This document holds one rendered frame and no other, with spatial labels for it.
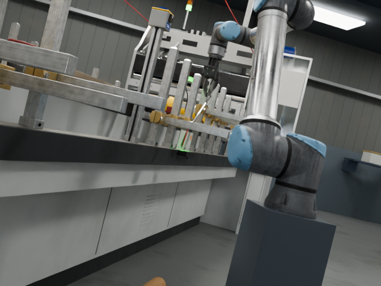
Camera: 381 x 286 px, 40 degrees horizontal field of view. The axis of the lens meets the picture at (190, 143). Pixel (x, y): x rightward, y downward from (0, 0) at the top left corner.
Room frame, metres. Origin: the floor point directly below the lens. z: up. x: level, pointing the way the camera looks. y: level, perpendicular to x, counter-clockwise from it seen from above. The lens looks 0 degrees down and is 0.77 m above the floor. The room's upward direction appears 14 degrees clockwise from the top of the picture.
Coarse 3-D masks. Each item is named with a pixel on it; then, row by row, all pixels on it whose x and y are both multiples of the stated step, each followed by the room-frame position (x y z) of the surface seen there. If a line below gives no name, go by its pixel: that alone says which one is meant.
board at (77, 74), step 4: (76, 72) 1.80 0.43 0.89; (80, 72) 1.82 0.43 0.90; (76, 76) 1.80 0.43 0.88; (80, 76) 1.83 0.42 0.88; (84, 76) 1.86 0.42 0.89; (88, 76) 1.89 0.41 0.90; (88, 80) 1.90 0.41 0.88; (92, 80) 1.93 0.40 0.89; (96, 80) 1.96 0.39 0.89; (100, 80) 2.00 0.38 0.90; (104, 84) 2.04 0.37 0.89; (108, 84) 2.07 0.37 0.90; (152, 108) 2.80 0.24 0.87; (180, 116) 3.19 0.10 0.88
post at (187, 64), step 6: (186, 60) 2.53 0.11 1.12; (186, 66) 2.53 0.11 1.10; (186, 72) 2.53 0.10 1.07; (180, 78) 2.53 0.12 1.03; (186, 78) 2.53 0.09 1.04; (180, 84) 2.53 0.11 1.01; (186, 84) 2.54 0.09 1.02; (180, 90) 2.53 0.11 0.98; (180, 96) 2.53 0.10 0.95; (174, 102) 2.53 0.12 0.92; (180, 102) 2.53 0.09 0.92; (174, 108) 2.53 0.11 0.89; (180, 108) 2.55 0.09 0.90; (174, 114) 2.53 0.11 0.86; (168, 126) 2.53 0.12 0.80; (174, 126) 2.53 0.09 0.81; (168, 132) 2.53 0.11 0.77; (174, 132) 2.54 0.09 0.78; (168, 138) 2.53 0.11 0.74
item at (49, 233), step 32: (0, 96) 1.52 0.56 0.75; (64, 128) 1.93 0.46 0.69; (96, 128) 2.21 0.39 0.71; (160, 128) 3.06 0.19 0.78; (64, 192) 2.06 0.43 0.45; (96, 192) 2.37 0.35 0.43; (128, 192) 2.78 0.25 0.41; (160, 192) 3.38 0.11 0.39; (192, 192) 4.29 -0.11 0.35; (0, 224) 1.68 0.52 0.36; (32, 224) 1.88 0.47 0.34; (64, 224) 2.13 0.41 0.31; (96, 224) 2.46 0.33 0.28; (128, 224) 2.91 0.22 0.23; (160, 224) 3.57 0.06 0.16; (192, 224) 4.72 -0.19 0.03; (0, 256) 1.72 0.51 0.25; (32, 256) 1.93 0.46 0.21; (64, 256) 2.20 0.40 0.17; (96, 256) 2.56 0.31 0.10; (128, 256) 3.13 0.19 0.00
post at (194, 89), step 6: (198, 78) 2.77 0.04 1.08; (192, 84) 2.78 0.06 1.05; (198, 84) 2.77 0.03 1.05; (192, 90) 2.77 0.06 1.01; (192, 96) 2.77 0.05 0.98; (192, 102) 2.77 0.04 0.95; (186, 108) 2.78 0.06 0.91; (192, 108) 2.77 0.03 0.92; (186, 114) 2.77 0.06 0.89; (192, 114) 2.80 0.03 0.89
